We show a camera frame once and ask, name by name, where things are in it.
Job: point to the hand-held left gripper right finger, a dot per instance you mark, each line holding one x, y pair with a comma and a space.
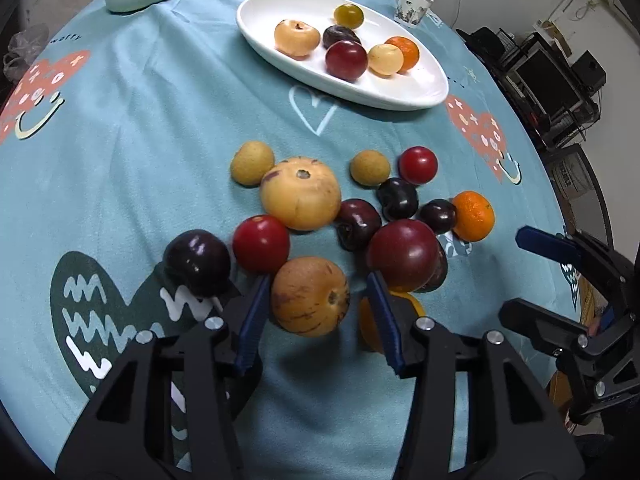
385, 320

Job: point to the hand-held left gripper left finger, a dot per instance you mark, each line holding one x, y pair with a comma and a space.
252, 320

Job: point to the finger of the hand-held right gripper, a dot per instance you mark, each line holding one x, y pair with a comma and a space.
545, 246
540, 320

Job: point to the yellow-orange tomato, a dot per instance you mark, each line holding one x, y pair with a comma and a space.
348, 15
410, 305

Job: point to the large red plum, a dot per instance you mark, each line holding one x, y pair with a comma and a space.
405, 255

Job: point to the dark purple plum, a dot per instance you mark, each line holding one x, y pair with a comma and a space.
397, 198
341, 35
197, 262
437, 215
441, 275

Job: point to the red cherry tomato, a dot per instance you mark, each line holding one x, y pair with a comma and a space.
261, 243
418, 165

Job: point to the orange tangerine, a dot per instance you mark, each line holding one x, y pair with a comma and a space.
409, 50
474, 215

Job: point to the white plate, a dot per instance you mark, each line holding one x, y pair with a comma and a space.
380, 92

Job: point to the dark red plum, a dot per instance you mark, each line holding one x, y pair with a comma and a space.
356, 223

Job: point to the large tan loquat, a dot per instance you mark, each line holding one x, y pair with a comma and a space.
300, 193

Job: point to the small tan longan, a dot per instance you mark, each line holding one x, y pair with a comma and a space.
252, 162
370, 168

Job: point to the black monitor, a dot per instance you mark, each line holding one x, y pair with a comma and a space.
545, 80

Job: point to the black speaker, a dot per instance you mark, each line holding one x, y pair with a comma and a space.
587, 70

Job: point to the blue printed tablecloth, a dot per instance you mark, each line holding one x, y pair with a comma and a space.
150, 135

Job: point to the printed paper cup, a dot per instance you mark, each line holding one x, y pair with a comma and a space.
412, 7

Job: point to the clear plastic bag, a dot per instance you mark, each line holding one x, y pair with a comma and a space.
25, 47

